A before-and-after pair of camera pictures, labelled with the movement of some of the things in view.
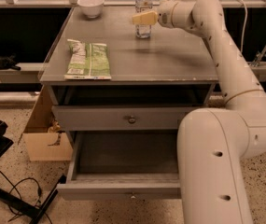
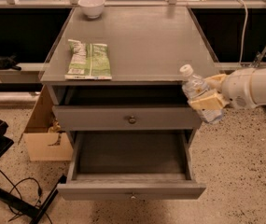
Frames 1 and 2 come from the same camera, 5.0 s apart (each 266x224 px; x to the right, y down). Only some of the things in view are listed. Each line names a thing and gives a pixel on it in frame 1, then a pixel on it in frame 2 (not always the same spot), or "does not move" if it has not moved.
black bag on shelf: [0, 63] does not move
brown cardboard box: [43, 141] does not move
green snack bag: [88, 62] does not move
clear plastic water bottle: [144, 4] -> [194, 85]
